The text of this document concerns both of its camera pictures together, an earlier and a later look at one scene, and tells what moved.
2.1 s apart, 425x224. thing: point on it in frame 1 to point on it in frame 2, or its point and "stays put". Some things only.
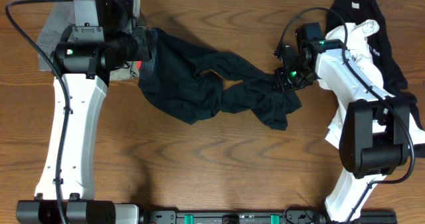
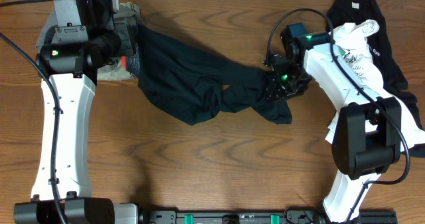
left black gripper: x=141 y=36 to x=126 y=44
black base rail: x=263 y=217 stays put
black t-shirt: x=346 y=6 stays put
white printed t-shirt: x=355 y=34 stays put
